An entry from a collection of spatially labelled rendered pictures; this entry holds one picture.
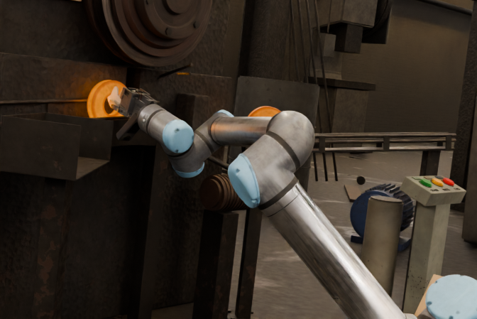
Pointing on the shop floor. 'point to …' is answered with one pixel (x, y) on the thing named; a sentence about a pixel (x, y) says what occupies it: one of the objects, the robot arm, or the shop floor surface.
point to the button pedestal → (427, 234)
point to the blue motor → (357, 217)
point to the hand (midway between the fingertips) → (111, 98)
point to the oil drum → (304, 101)
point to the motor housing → (216, 247)
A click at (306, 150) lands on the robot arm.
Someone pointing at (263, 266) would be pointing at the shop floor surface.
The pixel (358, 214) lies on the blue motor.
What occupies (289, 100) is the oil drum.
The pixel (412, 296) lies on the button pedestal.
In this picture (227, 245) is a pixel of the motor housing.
